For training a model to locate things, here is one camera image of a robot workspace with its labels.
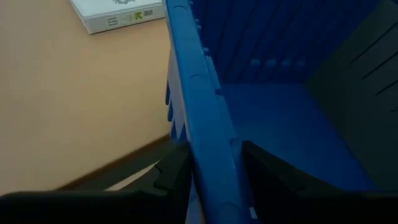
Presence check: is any grey divider with long slots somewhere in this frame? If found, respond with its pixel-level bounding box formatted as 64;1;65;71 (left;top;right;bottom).
304;0;398;190

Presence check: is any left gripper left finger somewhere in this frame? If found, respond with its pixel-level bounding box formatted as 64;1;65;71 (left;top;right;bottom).
0;144;193;224

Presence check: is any large blue plastic bin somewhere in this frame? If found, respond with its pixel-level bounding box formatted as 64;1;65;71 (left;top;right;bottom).
163;0;398;224

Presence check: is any white cardboard box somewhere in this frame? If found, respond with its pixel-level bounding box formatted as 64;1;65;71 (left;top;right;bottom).
68;0;167;35

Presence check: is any beige laminate desk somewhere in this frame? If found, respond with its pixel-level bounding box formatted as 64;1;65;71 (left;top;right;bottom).
0;0;175;197

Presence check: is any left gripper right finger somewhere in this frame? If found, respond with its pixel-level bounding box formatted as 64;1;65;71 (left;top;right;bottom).
241;140;398;224

